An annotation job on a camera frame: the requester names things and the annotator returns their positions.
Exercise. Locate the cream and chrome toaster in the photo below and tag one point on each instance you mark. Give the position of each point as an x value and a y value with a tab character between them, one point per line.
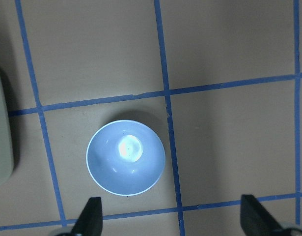
6	149

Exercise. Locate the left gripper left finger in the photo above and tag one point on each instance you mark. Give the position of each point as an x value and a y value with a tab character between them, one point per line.
90	221

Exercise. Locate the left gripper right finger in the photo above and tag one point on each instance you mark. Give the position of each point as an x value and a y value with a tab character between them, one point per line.
255	220

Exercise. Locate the blue bowl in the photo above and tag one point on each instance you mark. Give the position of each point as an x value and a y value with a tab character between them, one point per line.
125	158

